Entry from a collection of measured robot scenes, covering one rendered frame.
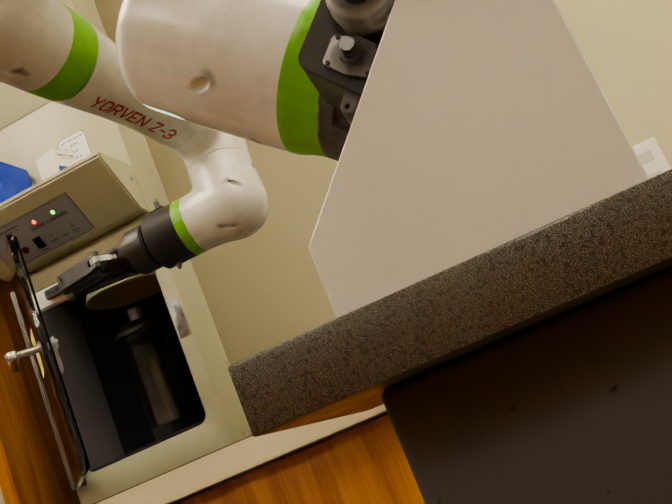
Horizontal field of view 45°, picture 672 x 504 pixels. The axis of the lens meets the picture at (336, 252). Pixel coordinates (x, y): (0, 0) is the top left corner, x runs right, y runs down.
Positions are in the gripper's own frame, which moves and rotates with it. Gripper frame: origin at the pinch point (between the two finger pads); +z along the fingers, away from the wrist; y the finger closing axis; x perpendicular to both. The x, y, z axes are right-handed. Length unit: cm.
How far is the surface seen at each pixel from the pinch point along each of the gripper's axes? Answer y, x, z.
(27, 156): -19.0, -35.0, 7.3
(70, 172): -7.8, -21.8, -6.4
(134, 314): -28.8, 0.9, 1.8
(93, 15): -27, -61, -13
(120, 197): -13.7, -15.8, -10.9
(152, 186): -24.8, -19.7, -12.8
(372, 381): 72, 38, -61
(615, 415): 66, 44, -72
